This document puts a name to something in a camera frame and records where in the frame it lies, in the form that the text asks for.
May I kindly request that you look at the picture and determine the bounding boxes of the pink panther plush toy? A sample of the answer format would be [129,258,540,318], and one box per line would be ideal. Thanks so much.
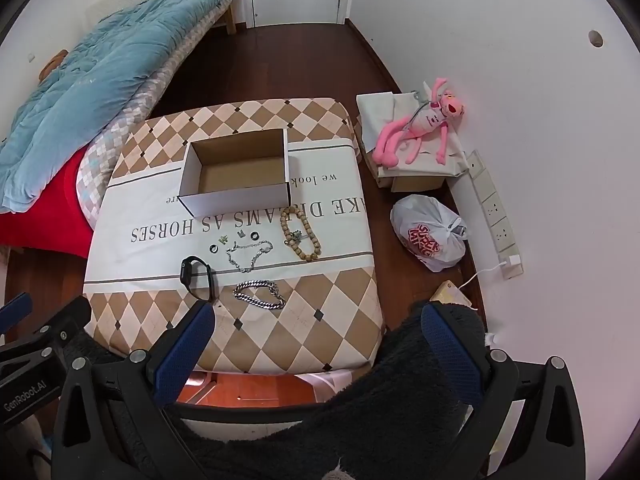
[372,78,464,168]

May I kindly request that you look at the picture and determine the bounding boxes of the wooden bead bracelet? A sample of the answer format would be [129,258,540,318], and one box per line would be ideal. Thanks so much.
[278,205,324,264]

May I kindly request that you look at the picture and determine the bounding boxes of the red bed sheet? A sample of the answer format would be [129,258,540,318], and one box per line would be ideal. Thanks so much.
[0,148,93,259]

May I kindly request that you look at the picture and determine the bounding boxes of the white power strip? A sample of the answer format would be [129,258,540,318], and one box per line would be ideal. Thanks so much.
[466,150,524,280]

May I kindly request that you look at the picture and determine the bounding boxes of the white plastic bag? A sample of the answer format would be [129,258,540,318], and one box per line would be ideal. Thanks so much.
[390,194,468,273]

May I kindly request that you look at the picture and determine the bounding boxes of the blue quilt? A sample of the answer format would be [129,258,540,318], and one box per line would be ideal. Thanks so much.
[1,0,224,214]

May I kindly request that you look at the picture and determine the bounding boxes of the thin silver chain necklace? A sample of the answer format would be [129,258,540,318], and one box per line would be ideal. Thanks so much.
[224,238,275,274]

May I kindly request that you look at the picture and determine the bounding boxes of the wooden bed frame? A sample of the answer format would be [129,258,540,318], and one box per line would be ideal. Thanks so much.
[213,0,236,36]

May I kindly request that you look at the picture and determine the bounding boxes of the white cloth on boxes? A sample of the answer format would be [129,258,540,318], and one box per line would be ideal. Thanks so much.
[356,91,469,178]

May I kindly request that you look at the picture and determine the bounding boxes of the white charger with cable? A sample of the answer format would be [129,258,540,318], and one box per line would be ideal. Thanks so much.
[459,255,522,289]

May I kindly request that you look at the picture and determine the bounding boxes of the cardboard box under cloth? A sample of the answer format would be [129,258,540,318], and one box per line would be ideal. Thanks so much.
[359,129,452,194]

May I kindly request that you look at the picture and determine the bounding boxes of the thick silver chain bracelet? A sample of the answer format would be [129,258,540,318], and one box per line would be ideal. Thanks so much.
[232,279,288,311]

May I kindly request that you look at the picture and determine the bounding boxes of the black smart watch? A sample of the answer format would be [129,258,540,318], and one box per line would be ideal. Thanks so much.
[179,256,216,304]

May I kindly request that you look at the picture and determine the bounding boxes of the checkered mattress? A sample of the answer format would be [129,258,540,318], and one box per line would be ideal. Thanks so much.
[76,0,232,230]

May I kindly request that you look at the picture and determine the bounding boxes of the open cardboard box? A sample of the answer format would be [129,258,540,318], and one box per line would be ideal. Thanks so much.
[178,128,292,218]

